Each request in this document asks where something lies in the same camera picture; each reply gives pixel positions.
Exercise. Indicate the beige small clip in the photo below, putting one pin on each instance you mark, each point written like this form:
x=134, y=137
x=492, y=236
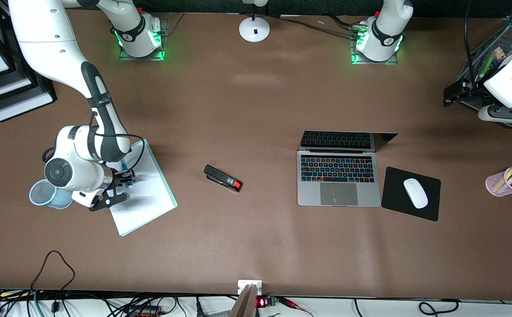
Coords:
x=499, y=53

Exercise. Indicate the black mouse pad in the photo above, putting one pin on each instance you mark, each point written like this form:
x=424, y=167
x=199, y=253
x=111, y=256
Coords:
x=396, y=198

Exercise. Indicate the clear left arm base plate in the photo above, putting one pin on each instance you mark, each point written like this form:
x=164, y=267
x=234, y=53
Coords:
x=357, y=62

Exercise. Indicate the light blue mesh pen cup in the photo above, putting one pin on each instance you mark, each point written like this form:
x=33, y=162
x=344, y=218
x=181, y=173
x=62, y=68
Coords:
x=38, y=196

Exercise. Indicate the green marker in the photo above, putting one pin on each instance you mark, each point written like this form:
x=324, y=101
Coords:
x=488, y=66

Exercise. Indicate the white wall socket box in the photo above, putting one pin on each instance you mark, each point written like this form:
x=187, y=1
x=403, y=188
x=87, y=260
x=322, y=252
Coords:
x=249, y=285

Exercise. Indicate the black scissors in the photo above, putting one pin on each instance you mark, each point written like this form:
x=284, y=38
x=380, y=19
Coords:
x=49, y=150

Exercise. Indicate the yellow ruler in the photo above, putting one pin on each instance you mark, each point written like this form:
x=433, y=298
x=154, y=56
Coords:
x=501, y=181

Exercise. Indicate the white lamp base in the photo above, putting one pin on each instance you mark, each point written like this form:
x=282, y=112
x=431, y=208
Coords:
x=254, y=31

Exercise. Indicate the clear right arm base plate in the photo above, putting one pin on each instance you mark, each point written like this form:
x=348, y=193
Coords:
x=159, y=55

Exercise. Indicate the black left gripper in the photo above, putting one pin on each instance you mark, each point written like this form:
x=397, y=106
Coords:
x=470, y=91

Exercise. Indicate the pink translucent pen cup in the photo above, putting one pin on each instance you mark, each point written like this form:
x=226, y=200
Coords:
x=491, y=182

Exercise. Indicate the blue marker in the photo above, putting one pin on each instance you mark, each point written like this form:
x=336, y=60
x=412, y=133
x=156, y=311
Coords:
x=124, y=166

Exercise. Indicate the black stapler with red tip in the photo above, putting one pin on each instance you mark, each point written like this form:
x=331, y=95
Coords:
x=221, y=177

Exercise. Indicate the teal clipboard with white paper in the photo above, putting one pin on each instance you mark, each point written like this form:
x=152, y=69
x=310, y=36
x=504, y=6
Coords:
x=150, y=198

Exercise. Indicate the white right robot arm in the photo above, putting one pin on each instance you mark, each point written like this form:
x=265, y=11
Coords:
x=40, y=44

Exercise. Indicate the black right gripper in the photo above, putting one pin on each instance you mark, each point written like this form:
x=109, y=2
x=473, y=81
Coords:
x=118, y=178

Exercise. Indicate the silver laptop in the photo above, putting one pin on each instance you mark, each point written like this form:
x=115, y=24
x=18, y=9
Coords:
x=339, y=193

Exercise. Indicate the circuit board with red display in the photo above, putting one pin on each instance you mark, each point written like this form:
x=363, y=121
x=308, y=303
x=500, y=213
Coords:
x=265, y=302

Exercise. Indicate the black stacked paper tray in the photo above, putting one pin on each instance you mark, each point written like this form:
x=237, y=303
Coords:
x=18, y=105

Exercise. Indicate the white computer mouse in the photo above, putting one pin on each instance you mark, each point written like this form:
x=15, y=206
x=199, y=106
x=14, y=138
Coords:
x=415, y=193

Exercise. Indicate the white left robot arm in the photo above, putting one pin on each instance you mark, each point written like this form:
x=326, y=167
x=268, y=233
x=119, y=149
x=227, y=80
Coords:
x=502, y=83

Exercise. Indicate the wooden post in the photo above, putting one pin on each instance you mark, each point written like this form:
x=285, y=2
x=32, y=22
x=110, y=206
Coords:
x=243, y=304

